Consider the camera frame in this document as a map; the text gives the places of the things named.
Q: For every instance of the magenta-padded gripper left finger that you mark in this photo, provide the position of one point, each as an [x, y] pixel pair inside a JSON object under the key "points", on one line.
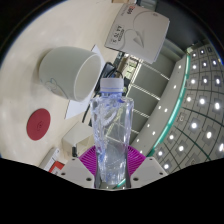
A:
{"points": [[88, 163]]}

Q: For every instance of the small open white box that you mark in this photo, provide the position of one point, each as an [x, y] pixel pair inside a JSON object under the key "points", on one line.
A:
{"points": [[76, 136]]}

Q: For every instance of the clear plastic water bottle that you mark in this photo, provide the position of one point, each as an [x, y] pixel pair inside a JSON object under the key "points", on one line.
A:
{"points": [[111, 133]]}

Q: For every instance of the printed white paper sheet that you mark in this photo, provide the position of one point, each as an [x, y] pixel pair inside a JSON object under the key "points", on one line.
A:
{"points": [[76, 107]]}

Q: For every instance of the ceiling lights group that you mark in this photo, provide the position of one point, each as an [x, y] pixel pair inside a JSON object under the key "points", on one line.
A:
{"points": [[201, 100]]}

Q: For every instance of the white paper ream carton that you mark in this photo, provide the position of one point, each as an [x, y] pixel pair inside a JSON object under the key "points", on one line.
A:
{"points": [[140, 30]]}

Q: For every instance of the white ceramic mug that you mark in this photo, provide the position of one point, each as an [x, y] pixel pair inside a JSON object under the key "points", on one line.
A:
{"points": [[63, 71]]}

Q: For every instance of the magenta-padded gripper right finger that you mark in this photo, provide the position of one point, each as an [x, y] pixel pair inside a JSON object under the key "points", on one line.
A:
{"points": [[136, 161]]}

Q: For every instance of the flat round red coaster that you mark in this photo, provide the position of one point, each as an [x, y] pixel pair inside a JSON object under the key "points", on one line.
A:
{"points": [[38, 124]]}

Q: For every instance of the small white packet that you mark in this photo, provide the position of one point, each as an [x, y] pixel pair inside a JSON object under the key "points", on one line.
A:
{"points": [[49, 158]]}

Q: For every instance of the black desk phone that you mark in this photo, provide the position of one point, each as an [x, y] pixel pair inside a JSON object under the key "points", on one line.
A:
{"points": [[108, 71]]}

